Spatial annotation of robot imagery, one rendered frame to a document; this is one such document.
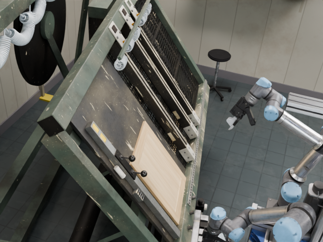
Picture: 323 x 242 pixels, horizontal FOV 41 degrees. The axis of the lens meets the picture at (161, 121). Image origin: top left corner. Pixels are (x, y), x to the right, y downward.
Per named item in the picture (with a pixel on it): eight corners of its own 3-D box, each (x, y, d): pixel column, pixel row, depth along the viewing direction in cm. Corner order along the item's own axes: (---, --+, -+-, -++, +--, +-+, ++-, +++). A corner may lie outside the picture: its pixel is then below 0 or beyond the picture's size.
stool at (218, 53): (232, 85, 587) (239, 48, 553) (229, 103, 551) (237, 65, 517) (198, 79, 593) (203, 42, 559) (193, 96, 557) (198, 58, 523)
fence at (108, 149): (174, 239, 267) (179, 237, 266) (84, 128, 225) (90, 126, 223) (175, 233, 271) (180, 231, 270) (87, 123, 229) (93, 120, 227)
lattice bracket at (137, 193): (138, 202, 246) (142, 200, 245) (132, 194, 243) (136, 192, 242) (140, 197, 249) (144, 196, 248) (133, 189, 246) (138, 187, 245)
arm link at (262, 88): (273, 87, 234) (261, 78, 234) (261, 102, 239) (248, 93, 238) (273, 82, 241) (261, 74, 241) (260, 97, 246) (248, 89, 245)
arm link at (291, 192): (276, 207, 260) (281, 192, 252) (278, 192, 270) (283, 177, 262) (296, 213, 257) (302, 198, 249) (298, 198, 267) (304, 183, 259)
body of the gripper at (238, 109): (230, 109, 253) (243, 94, 248) (242, 118, 252) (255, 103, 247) (228, 112, 246) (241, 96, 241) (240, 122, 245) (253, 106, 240)
